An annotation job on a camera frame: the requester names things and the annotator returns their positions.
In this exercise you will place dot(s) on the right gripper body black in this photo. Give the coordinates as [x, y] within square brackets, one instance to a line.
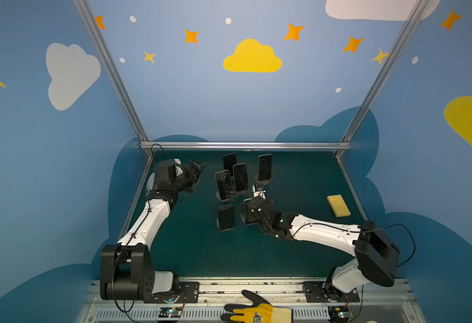
[254, 204]

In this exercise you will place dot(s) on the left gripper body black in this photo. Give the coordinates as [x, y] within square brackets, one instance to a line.
[189, 175]

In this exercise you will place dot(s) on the silver phone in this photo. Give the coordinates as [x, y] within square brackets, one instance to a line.
[224, 185]

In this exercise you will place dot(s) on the black phone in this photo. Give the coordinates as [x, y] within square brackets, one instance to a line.
[265, 167]
[226, 217]
[229, 161]

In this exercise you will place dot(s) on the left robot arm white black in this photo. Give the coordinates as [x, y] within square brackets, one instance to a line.
[127, 271]

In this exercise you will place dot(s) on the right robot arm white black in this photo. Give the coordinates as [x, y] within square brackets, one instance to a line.
[375, 255]

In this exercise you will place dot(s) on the round wooden phone stand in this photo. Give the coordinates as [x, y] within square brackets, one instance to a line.
[259, 182]

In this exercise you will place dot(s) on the pink phone middle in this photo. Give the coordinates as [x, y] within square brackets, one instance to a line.
[240, 175]

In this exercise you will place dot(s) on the black phone on wooden stand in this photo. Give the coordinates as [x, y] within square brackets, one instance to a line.
[265, 167]

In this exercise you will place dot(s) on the yellow sponge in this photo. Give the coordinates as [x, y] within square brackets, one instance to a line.
[338, 206]

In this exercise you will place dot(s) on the yellow black work glove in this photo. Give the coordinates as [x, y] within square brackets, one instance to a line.
[261, 311]

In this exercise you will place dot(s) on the right green circuit board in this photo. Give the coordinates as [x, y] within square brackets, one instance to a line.
[338, 315]

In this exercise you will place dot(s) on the green circuit board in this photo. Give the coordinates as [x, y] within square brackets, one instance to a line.
[338, 315]
[172, 313]

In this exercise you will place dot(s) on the left green circuit board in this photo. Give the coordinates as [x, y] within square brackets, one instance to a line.
[172, 313]

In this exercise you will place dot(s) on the aluminium frame rear bar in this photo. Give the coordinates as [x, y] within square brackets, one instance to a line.
[246, 145]

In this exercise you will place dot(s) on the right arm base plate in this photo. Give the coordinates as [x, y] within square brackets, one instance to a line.
[317, 291]

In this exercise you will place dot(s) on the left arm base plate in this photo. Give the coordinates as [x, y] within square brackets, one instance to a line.
[187, 292]

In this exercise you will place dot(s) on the aluminium frame left post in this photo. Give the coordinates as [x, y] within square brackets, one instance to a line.
[85, 12]

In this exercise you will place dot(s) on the aluminium frame post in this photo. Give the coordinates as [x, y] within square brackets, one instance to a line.
[403, 38]
[85, 12]

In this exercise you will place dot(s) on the aluminium frame right post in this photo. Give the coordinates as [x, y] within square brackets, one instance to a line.
[403, 38]

